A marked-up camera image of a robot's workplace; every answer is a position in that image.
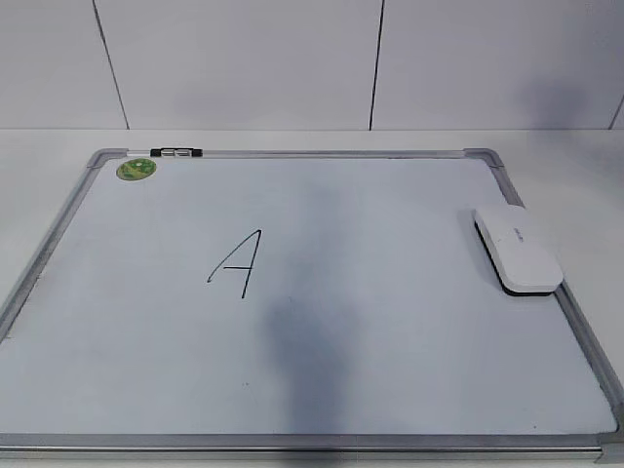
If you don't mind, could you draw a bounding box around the round green magnet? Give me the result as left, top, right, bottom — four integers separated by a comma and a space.
116, 158, 157, 181

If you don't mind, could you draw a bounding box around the white board with aluminium frame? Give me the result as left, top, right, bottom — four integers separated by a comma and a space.
1, 148, 623, 465

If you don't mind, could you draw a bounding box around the white board eraser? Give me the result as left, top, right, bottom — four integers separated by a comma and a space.
473, 204, 564, 295

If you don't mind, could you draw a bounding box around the black and silver marker pen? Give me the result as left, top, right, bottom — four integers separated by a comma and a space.
126, 147, 203, 158

